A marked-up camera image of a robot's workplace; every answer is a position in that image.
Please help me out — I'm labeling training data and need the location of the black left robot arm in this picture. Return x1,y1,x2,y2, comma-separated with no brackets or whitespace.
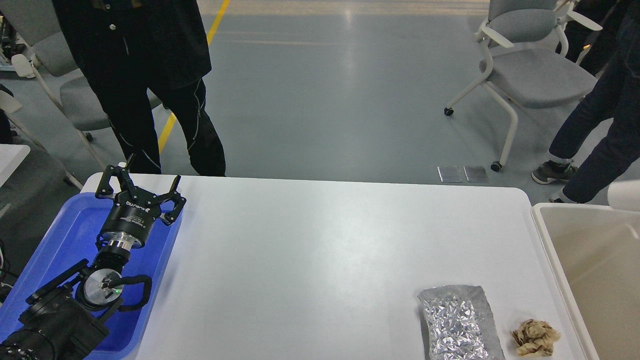
1,165,186,360

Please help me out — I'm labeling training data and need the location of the crumpled aluminium foil sheet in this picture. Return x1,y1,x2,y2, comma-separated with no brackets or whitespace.
418,284,505,360

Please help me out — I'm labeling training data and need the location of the beige plastic bin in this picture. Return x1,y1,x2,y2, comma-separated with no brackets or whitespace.
531,203,640,360

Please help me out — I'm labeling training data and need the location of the person in black clothes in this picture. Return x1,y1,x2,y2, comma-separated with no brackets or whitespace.
52,0,226,177

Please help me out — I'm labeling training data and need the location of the metal floor plate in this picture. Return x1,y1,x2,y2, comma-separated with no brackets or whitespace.
438,165,463,183
462,165,489,183

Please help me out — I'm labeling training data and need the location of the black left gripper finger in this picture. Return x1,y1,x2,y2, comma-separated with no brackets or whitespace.
150,175,186,226
94,153,136,201

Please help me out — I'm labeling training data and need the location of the grey chair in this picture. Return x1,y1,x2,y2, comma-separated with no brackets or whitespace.
0,0,111,167
443,0,602,173

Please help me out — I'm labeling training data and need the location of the white side table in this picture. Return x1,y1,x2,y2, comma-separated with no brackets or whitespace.
0,143,31,187

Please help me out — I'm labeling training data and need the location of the left metal floor plate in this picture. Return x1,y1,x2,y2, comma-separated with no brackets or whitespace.
438,165,463,183

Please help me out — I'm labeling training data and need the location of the white paper cup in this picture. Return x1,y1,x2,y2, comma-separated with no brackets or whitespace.
606,179,640,212

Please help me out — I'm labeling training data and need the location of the crumpled brown paper ball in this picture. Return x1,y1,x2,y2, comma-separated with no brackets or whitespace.
510,319,562,358

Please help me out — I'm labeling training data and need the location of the grey chair right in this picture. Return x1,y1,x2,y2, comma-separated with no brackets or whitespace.
443,0,602,173

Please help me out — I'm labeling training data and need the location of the person in dark jeans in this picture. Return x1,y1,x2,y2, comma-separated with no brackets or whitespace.
531,0,640,204

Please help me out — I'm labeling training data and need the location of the grey chair left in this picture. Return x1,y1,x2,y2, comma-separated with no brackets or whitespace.
0,0,111,167

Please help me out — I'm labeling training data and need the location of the right metal floor plate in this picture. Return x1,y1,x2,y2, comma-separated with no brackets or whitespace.
462,165,489,183

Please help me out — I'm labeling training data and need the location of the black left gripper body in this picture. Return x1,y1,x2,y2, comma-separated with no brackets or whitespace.
96,186,173,248

